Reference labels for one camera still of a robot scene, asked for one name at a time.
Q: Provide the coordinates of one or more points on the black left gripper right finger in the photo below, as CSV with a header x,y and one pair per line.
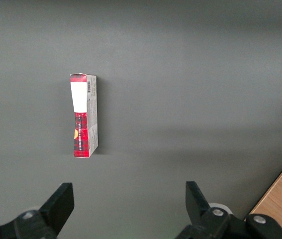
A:
x,y
200,209

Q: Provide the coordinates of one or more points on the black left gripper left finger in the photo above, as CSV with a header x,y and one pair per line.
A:
x,y
56,209

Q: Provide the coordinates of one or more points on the light wooden board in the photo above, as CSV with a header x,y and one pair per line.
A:
x,y
278,199

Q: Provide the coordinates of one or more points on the red plaid cardboard box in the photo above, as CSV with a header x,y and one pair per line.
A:
x,y
83,117

